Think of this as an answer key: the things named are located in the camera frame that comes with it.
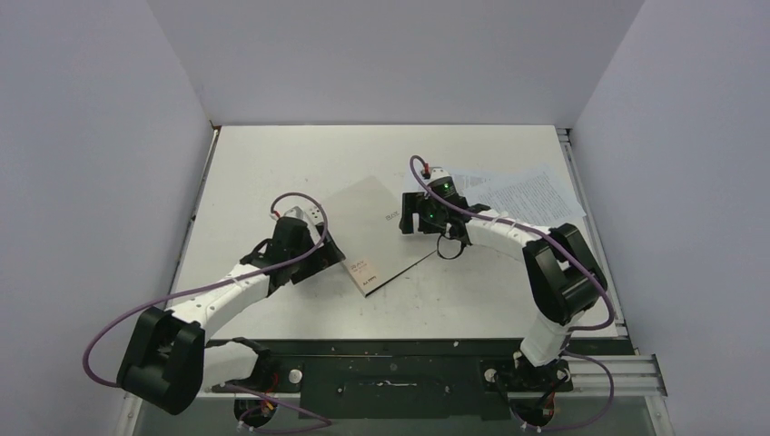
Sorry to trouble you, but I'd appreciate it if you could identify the grey and black folder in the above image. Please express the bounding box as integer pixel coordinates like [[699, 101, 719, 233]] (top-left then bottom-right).
[[321, 176, 435, 297]]

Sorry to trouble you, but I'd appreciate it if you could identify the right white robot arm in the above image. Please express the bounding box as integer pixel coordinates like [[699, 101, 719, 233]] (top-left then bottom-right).
[[400, 177, 607, 390]]

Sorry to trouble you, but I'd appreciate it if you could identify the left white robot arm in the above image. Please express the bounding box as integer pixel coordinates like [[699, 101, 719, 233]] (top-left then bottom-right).
[[116, 217, 345, 415]]

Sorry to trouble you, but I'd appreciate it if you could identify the left printed paper sheet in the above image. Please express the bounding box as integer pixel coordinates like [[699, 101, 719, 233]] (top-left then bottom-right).
[[446, 167, 502, 195]]

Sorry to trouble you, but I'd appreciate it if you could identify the printed paper sheet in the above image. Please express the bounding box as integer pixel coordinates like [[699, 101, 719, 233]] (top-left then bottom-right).
[[464, 164, 587, 227], [446, 167, 502, 195]]

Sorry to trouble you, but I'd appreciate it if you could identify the right printed paper sheet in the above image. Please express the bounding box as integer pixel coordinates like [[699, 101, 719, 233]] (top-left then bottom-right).
[[464, 164, 587, 227]]

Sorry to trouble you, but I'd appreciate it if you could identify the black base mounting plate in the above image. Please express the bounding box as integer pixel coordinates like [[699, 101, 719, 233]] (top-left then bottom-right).
[[240, 339, 578, 425]]

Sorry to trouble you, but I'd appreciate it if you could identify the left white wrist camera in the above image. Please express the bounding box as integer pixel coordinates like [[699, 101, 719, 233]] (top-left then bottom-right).
[[284, 205, 324, 227]]

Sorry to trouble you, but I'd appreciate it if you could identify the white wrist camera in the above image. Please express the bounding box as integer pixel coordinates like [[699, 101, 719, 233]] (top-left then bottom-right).
[[420, 166, 453, 189], [284, 205, 324, 227]]

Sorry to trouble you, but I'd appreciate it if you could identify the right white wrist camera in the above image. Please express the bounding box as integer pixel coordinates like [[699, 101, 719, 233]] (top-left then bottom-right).
[[420, 166, 453, 189]]

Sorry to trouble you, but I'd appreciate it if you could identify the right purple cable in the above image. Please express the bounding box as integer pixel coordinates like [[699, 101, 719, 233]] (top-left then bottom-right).
[[410, 154, 617, 332]]

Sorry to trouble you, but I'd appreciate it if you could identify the aluminium frame rail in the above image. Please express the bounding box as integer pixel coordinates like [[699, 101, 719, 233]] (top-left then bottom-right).
[[116, 355, 673, 435]]

